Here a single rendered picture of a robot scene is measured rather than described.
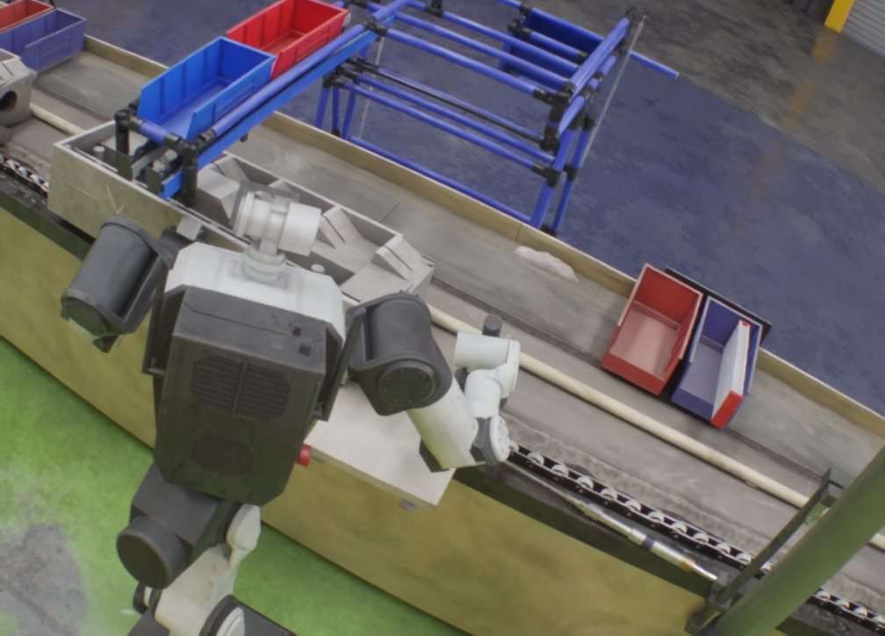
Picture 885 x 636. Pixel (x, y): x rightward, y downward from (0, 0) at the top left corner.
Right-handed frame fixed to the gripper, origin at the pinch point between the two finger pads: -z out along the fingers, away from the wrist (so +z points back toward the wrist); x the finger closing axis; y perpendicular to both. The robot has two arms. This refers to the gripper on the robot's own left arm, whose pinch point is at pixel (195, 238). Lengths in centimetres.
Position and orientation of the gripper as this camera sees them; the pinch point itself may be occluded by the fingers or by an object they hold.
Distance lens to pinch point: 187.3
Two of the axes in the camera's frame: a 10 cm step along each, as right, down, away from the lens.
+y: 3.0, -8.0, -5.2
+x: 8.8, 4.5, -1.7
